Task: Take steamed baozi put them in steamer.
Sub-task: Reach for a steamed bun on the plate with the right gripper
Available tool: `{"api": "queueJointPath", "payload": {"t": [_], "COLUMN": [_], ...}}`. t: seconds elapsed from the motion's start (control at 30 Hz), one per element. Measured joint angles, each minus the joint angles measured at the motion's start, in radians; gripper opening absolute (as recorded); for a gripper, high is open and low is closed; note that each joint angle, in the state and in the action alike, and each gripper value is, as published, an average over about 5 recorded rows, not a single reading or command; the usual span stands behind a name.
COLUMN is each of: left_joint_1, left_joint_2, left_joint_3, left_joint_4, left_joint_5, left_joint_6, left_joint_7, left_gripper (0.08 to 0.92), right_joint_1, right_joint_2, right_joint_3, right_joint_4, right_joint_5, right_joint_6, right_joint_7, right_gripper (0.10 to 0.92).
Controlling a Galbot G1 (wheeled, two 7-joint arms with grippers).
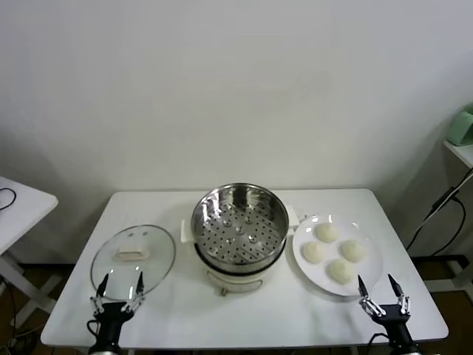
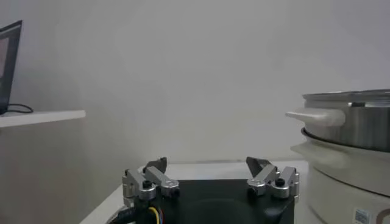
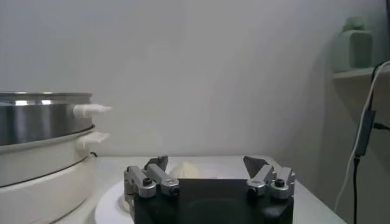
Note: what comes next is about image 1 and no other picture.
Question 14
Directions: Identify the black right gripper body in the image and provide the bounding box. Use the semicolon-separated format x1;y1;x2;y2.
372;304;413;347

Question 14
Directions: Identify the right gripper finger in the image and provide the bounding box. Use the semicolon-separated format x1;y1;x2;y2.
356;274;385;318
387;273;412;317

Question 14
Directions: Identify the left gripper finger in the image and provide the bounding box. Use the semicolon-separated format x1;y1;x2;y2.
90;272;110;315
121;271;146;314

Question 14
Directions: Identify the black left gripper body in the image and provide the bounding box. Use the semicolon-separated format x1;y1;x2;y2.
94;302;129;347

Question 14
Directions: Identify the white steamed baozi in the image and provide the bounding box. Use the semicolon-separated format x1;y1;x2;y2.
314;223;340;244
339;239;368;263
302;241;327;266
327;259;356;285

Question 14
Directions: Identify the glass lid with cream handle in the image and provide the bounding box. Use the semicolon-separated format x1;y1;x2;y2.
90;223;177;301

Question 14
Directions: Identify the steel perforated steamer basket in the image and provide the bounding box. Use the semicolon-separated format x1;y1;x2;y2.
191;182;289;273

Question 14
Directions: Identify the white round plate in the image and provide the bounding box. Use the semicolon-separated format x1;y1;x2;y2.
291;213;384;297

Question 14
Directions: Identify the cream electric cooker pot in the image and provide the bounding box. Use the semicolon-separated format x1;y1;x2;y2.
180;205;299;297

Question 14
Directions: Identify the black power adapter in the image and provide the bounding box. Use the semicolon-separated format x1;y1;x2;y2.
431;187;457;216

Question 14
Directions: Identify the pale green appliance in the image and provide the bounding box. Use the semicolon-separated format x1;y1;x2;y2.
446;104;473;146

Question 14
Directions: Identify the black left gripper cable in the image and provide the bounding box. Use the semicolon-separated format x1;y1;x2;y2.
86;319;103;339

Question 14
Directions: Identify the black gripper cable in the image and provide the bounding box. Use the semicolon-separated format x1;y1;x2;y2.
370;331;388;351
86;319;103;339

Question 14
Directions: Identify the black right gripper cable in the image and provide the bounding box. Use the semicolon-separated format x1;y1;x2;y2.
370;331;388;351

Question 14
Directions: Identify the black power cable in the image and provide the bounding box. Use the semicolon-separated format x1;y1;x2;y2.
405;197;466;257

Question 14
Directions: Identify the thin black cable loop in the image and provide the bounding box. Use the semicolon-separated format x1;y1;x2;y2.
0;187;17;211

